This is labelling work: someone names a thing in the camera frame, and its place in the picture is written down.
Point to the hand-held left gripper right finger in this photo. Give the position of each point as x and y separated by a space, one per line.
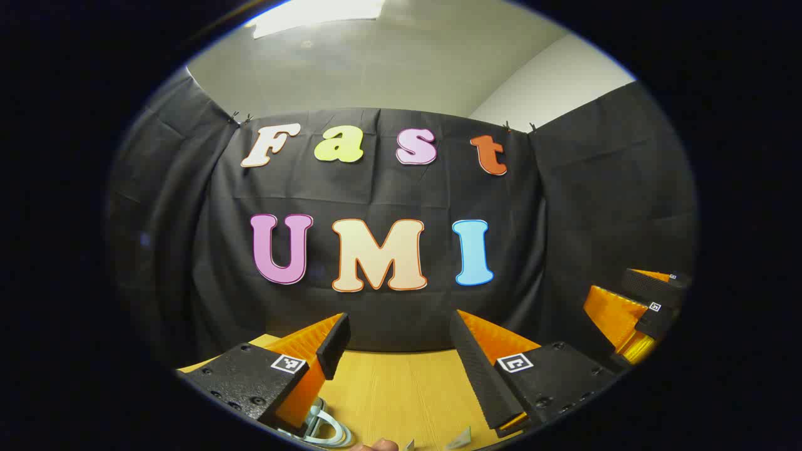
479 376

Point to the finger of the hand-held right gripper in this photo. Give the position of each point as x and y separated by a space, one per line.
651 285
617 316

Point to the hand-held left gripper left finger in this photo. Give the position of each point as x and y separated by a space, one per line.
333 347

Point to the light blue suitcase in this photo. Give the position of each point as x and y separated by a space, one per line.
326 423

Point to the black backdrop cloth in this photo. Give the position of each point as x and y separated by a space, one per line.
564 238

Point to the ceiling light panel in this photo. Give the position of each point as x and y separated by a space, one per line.
313 15

